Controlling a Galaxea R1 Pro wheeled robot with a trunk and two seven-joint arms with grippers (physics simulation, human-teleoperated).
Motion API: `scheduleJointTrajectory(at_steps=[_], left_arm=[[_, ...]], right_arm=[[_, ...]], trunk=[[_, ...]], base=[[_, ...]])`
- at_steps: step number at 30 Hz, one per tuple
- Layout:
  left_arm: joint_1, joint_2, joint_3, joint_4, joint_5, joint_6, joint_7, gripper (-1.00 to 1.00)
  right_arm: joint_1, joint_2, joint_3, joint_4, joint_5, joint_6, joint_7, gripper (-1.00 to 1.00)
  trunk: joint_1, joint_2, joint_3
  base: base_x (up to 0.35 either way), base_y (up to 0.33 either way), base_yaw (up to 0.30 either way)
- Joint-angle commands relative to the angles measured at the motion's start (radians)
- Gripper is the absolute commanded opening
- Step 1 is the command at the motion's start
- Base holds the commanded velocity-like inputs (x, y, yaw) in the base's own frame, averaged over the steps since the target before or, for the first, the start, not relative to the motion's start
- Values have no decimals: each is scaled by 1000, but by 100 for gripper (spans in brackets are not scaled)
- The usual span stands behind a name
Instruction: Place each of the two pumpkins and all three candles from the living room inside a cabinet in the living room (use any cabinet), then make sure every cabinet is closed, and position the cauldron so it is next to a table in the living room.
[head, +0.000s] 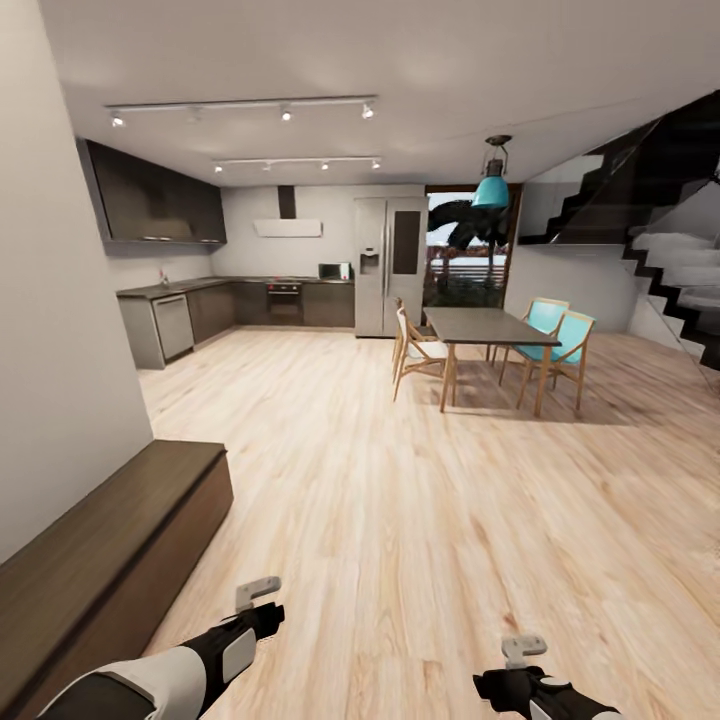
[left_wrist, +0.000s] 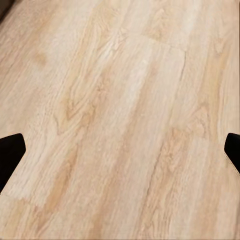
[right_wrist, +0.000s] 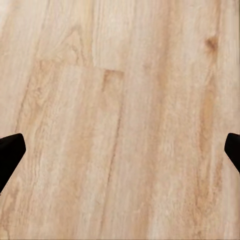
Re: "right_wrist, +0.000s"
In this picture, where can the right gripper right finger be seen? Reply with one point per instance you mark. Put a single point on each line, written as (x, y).
(232, 149)

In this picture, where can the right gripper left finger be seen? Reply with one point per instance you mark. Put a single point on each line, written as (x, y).
(12, 150)

